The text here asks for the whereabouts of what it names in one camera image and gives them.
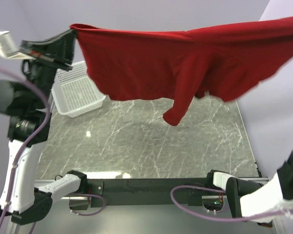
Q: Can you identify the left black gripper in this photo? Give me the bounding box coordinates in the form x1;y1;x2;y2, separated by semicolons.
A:
18;27;76;109

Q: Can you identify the white plastic perforated basket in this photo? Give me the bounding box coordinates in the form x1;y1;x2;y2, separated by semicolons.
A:
51;61;105;118

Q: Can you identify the red t shirt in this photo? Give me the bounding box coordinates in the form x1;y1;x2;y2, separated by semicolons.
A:
70;17;293;126

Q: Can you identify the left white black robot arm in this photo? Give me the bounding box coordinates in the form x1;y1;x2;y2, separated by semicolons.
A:
0;29;88;225

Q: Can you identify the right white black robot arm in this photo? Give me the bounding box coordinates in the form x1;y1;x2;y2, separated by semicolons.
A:
204;151;293;224

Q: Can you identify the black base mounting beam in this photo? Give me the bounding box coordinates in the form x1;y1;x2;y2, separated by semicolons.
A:
88;178;216;206

